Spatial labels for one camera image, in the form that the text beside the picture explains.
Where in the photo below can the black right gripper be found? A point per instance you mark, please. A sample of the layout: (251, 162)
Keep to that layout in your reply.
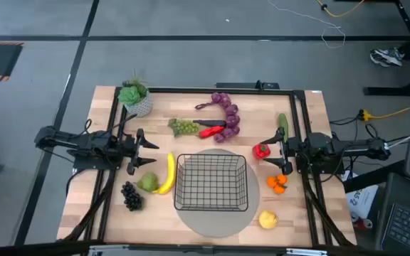
(297, 149)

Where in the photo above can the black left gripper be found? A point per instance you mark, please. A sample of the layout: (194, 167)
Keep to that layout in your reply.
(125, 147)

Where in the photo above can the red bell pepper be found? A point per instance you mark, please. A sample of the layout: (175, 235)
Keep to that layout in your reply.
(261, 151)

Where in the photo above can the green cucumber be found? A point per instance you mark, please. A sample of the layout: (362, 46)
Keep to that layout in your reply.
(283, 124)

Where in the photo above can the orange mandarin bunch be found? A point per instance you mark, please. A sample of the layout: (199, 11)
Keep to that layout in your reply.
(281, 178)

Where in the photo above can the green pear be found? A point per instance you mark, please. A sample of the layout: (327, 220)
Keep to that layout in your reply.
(148, 182)

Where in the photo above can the yellow banana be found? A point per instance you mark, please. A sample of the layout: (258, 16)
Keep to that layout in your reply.
(171, 170)

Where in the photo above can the black grape bunch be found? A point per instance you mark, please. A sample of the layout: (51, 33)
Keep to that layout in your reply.
(132, 197)

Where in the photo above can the green grape bunch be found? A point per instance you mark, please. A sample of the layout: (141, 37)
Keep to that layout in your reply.
(187, 127)

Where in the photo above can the purple grape bunch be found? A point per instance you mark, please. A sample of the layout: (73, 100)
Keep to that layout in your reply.
(231, 121)

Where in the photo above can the red chili pepper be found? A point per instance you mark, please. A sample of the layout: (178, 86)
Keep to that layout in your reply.
(210, 131)

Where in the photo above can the yellow lemon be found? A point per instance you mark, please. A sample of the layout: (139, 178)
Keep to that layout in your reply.
(268, 219)

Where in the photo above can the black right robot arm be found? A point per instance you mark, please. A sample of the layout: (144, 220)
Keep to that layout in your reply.
(351, 145)

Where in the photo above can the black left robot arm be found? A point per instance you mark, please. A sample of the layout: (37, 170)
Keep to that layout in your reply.
(84, 144)

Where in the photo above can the succulent plant in white pot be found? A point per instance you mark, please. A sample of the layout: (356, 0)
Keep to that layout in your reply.
(141, 106)

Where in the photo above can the round grey mat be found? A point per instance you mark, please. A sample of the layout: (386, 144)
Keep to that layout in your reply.
(223, 224)

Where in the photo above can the black crossbar with silver brackets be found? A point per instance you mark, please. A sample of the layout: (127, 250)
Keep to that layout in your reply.
(190, 249)

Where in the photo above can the red soda can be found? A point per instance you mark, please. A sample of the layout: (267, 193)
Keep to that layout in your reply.
(365, 224)

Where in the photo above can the black desk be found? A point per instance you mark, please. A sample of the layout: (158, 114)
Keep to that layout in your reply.
(386, 91)

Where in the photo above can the person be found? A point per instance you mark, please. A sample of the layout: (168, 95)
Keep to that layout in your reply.
(386, 56)

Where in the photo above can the black laptop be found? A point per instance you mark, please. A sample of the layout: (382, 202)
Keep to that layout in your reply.
(404, 224)

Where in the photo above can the black bracket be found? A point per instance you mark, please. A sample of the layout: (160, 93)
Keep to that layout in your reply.
(244, 85)

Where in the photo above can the black aluminium table frame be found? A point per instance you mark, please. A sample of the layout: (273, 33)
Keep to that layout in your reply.
(226, 91)

